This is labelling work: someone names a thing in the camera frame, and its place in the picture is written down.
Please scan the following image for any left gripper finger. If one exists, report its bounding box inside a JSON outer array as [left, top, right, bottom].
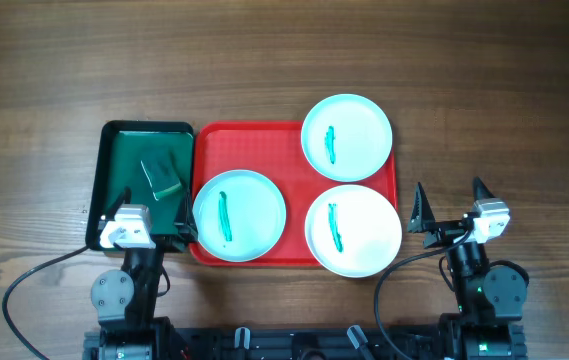
[[174, 189, 197, 231], [103, 186, 131, 221]]

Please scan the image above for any left black cable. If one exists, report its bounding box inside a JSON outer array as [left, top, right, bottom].
[[2, 244, 91, 360]]

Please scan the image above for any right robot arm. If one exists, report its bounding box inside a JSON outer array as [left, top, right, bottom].
[[408, 177, 530, 359]]

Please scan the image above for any white plate top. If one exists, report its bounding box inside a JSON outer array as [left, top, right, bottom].
[[300, 94, 393, 182]]

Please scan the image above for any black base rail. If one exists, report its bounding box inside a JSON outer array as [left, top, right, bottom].
[[82, 325, 528, 360]]

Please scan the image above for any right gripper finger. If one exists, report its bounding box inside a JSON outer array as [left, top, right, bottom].
[[407, 182, 435, 232], [472, 177, 495, 201]]

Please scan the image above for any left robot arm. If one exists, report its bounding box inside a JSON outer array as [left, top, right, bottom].
[[82, 187, 197, 360]]

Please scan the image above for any white plate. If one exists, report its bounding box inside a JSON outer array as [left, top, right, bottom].
[[193, 169, 287, 263], [304, 184, 402, 278], [300, 94, 393, 182]]

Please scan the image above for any red plastic tray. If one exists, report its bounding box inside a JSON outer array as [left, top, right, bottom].
[[189, 120, 398, 268]]

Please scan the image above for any dark green tray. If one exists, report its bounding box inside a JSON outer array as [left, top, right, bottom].
[[85, 120, 195, 251]]

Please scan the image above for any green scrub sponge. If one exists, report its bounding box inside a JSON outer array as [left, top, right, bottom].
[[140, 150, 182, 201]]

